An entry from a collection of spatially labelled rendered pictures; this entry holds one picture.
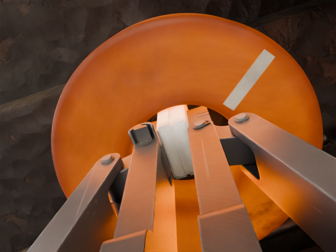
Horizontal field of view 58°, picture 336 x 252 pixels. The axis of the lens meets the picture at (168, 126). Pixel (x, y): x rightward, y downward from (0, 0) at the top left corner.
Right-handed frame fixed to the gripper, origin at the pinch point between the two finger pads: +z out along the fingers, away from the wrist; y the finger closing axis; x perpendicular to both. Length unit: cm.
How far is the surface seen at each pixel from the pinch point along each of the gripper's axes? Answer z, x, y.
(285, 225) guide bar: 5.6, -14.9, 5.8
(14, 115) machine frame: 9.7, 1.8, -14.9
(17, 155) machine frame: 9.6, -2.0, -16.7
